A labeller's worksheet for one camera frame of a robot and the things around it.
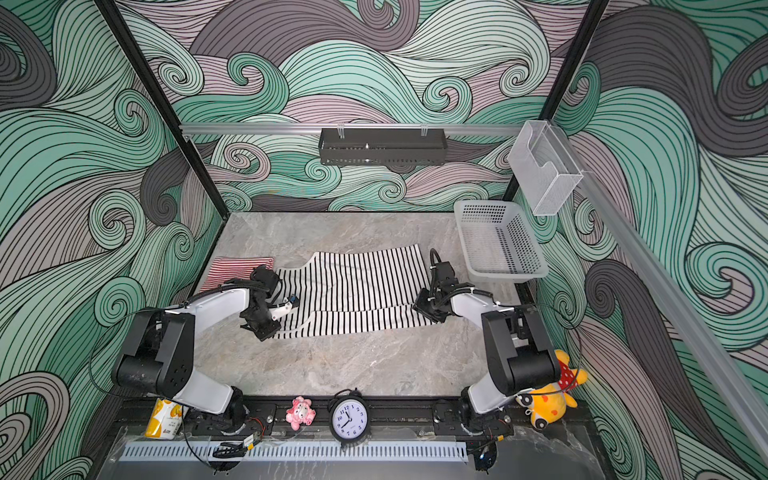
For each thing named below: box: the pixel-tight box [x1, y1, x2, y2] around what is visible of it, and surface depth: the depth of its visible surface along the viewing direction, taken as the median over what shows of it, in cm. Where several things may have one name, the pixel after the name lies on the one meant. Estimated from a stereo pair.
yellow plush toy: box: [516, 349, 588, 431], surface depth 71 cm
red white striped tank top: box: [201, 256, 276, 292], surface depth 105 cm
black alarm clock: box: [327, 387, 371, 448], surface depth 73 cm
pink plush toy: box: [285, 396, 317, 431], surface depth 73 cm
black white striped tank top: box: [273, 244, 437, 339], surface depth 100 cm
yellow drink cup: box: [144, 398, 183, 440], surface depth 70 cm
